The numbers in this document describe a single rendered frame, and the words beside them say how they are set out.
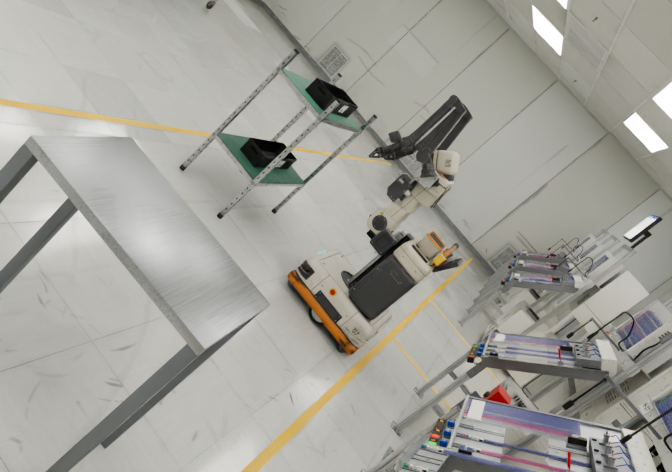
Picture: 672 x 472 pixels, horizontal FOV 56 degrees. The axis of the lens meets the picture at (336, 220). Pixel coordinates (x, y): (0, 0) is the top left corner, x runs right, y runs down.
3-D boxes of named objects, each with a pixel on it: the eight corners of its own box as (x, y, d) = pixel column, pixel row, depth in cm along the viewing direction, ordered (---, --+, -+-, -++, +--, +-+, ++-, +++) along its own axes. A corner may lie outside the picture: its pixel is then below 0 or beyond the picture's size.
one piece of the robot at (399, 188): (405, 205, 433) (429, 185, 427) (396, 207, 407) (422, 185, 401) (390, 188, 436) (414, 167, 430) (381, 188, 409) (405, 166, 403)
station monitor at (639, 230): (626, 241, 656) (660, 216, 645) (620, 237, 711) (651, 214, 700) (635, 252, 653) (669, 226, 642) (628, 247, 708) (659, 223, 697)
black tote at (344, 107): (321, 109, 402) (334, 97, 399) (304, 89, 405) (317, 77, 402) (347, 117, 456) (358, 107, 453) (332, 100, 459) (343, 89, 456)
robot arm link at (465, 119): (476, 113, 418) (477, 114, 427) (460, 101, 420) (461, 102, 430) (434, 166, 428) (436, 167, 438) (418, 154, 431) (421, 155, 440)
